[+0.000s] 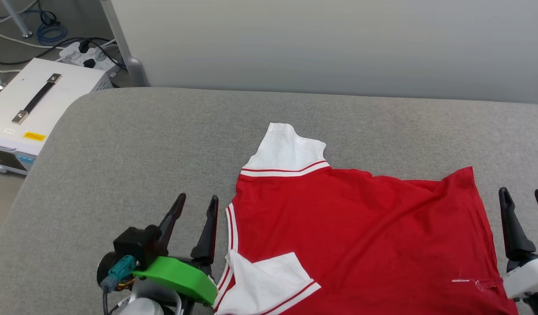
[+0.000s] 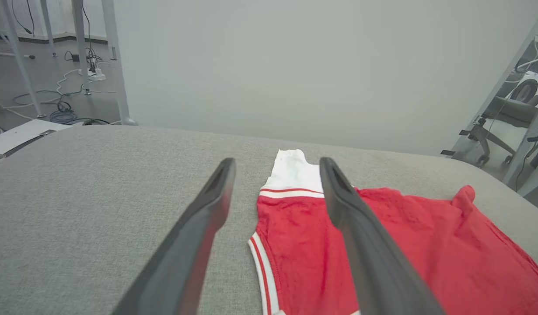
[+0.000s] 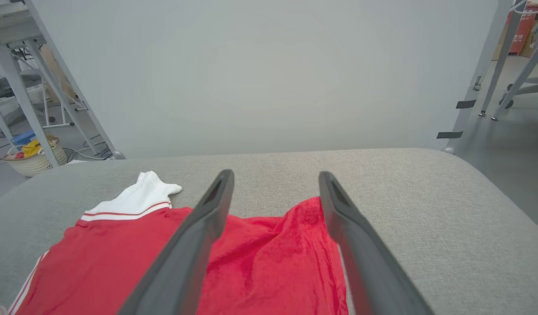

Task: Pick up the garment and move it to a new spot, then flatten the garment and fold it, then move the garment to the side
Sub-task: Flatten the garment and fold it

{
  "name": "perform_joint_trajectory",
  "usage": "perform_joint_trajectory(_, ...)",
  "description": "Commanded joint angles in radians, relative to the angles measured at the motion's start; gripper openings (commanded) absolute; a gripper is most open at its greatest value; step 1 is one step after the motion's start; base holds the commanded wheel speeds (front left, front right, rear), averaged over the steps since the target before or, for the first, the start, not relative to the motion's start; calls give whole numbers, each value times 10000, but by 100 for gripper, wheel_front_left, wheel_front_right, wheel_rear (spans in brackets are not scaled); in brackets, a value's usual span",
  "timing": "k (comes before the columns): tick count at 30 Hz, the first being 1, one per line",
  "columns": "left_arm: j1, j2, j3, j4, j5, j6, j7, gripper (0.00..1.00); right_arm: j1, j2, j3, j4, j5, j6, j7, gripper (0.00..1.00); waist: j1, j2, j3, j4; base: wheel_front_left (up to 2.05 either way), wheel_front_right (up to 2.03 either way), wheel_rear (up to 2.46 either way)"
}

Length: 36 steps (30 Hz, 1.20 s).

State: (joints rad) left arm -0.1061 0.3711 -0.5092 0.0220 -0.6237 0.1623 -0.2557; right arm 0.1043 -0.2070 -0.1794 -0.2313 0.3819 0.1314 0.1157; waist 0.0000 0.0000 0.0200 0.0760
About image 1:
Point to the red and white shirt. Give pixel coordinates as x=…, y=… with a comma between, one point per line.
x=361, y=236

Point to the slanted grey table leg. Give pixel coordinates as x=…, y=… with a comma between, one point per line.
x=16, y=17

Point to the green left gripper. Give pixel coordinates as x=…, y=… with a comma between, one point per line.
x=181, y=275

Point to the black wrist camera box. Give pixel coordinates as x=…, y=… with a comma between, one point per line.
x=135, y=245

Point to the yellow warning sticker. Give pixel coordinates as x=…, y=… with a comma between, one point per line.
x=35, y=136

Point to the white equipment box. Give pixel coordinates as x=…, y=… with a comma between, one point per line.
x=54, y=109

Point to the large white power strip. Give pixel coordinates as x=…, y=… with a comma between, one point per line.
x=87, y=57

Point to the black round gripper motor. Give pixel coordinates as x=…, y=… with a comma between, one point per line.
x=105, y=267

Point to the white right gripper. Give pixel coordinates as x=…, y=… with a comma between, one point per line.
x=529, y=278

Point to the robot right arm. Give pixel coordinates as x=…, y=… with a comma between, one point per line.
x=536, y=306

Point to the white partition panel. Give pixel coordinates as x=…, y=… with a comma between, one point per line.
x=339, y=43

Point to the grey partition post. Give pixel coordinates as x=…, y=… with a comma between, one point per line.
x=124, y=48

